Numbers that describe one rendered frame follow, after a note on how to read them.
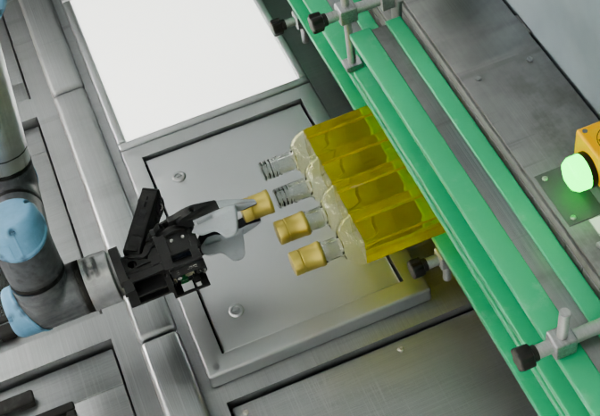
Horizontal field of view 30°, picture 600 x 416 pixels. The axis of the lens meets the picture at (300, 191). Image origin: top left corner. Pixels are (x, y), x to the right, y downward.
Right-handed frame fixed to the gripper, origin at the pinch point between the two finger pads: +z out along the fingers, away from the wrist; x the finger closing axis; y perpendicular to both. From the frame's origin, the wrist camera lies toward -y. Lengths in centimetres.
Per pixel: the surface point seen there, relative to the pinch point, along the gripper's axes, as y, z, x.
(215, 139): -26.3, 1.7, -13.3
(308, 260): 12.6, 4.4, 1.3
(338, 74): -21.6, 22.6, -3.8
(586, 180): 29.3, 34.5, 20.3
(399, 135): 2.1, 22.8, 6.2
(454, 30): -4.2, 34.5, 15.2
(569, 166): 27.2, 33.5, 21.1
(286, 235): 7.2, 3.2, 1.0
